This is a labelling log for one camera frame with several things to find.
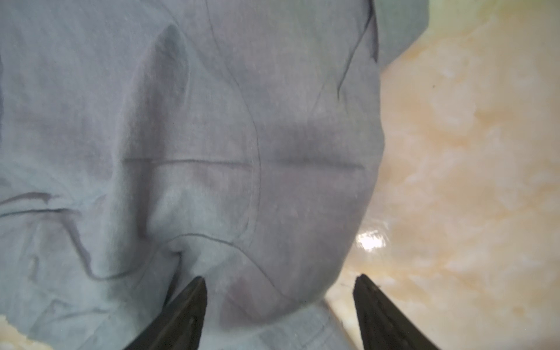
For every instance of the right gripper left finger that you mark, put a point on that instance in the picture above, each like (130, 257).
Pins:
(179, 325)

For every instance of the grey long sleeve shirt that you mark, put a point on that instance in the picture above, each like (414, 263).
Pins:
(146, 143)

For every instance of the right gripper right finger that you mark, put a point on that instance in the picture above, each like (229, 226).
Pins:
(382, 325)

